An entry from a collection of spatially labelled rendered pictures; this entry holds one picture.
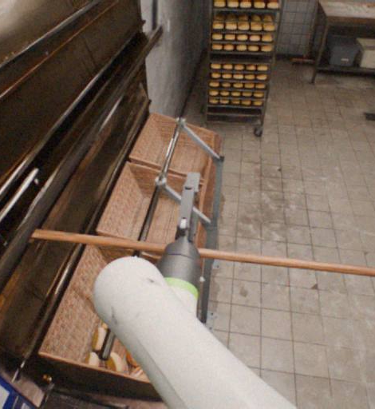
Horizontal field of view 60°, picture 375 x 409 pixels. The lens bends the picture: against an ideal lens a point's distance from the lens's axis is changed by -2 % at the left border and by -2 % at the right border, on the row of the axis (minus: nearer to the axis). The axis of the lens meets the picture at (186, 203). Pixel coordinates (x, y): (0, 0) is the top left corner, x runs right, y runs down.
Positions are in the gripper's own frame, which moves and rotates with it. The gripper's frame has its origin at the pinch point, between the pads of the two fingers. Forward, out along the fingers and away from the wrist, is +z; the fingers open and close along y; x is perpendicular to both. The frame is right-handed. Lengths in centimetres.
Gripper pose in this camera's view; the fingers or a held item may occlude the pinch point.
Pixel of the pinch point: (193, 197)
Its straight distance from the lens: 81.5
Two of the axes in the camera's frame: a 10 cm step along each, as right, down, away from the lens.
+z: 1.5, -6.9, 7.1
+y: 0.0, 7.2, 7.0
